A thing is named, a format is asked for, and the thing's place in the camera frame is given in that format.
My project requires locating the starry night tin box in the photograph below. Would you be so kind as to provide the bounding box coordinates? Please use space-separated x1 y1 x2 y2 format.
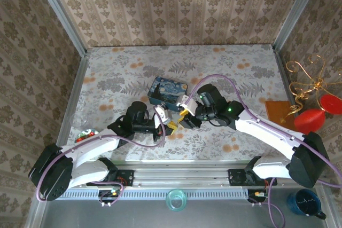
146 76 189 113

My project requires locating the floral pattern tablecloth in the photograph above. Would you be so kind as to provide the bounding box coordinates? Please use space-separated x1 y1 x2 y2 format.
63 44 294 162

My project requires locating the red green candy wrapper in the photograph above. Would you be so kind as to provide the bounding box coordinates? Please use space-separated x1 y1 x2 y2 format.
74 128 99 143

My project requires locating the clear plastic cup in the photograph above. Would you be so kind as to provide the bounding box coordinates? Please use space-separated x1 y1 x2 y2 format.
69 112 90 129

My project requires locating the orange brown board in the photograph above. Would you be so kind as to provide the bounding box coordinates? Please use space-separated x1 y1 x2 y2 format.
264 100 301 134

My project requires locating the teal glass cup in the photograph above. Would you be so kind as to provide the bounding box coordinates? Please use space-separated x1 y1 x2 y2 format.
165 188 187 213

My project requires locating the grey metal tray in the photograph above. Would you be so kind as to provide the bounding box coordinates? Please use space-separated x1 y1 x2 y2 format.
25 181 339 228

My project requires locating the red egg ornament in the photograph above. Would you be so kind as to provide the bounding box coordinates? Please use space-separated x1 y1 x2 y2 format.
293 108 326 135

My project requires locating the red disc ornament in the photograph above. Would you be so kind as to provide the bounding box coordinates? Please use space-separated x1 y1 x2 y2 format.
320 94 342 115

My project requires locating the dark blue mug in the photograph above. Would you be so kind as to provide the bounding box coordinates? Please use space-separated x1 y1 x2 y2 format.
286 189 327 221

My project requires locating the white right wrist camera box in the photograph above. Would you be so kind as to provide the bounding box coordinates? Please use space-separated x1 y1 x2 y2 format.
176 94 197 114

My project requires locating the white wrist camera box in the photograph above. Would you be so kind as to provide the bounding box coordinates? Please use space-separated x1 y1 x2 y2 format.
154 104 172 124
176 94 197 114

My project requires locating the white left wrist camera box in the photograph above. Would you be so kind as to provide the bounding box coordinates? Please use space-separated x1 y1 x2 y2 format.
154 104 172 124

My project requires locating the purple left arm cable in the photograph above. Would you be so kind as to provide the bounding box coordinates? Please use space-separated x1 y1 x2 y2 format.
36 106 166 207

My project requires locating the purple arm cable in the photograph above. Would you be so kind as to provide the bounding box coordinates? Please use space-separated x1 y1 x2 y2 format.
185 74 342 228
36 106 166 207

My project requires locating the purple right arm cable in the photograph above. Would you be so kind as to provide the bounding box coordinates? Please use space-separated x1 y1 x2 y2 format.
185 74 342 228

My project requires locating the aluminium front rail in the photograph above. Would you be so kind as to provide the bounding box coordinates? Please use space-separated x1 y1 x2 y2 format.
61 161 292 188

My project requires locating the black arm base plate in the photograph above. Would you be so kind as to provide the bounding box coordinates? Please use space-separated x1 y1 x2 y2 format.
85 169 135 187
228 168 278 187

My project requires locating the grey slotted cable duct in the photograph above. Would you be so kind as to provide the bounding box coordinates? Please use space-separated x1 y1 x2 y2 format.
57 188 251 200

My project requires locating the aluminium side rail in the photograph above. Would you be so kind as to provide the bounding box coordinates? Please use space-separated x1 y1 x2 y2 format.
50 49 90 159
272 45 297 100

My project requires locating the gold wire ornament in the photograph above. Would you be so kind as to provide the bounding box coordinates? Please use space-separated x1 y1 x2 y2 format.
280 54 342 124

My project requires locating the aluminium frame post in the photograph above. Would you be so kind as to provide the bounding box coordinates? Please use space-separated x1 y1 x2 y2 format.
272 0 325 52
29 0 88 57

